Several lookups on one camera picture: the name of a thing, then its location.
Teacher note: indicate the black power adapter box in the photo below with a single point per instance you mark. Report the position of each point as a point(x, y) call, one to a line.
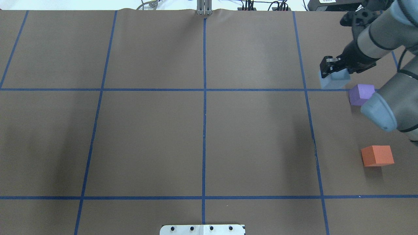
point(333, 5)

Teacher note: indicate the aluminium frame post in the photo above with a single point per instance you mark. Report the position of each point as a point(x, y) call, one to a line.
point(204, 7)

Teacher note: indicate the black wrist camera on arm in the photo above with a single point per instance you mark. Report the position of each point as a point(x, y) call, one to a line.
point(360, 18)

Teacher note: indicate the black cable connectors at edge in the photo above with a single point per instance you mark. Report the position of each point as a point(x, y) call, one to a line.
point(263, 5)

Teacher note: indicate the light blue foam block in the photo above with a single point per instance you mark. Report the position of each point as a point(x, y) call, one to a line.
point(335, 80)

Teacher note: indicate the purple foam block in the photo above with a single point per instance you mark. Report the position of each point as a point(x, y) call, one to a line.
point(360, 93)

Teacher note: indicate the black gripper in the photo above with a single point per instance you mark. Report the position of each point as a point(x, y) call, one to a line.
point(353, 56)

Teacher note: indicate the white pedestal column with base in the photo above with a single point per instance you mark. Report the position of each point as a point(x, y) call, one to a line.
point(215, 229)

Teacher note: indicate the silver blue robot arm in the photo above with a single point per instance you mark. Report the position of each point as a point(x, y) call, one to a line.
point(379, 29)

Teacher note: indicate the orange foam block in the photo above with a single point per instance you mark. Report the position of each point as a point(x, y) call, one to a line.
point(376, 156)

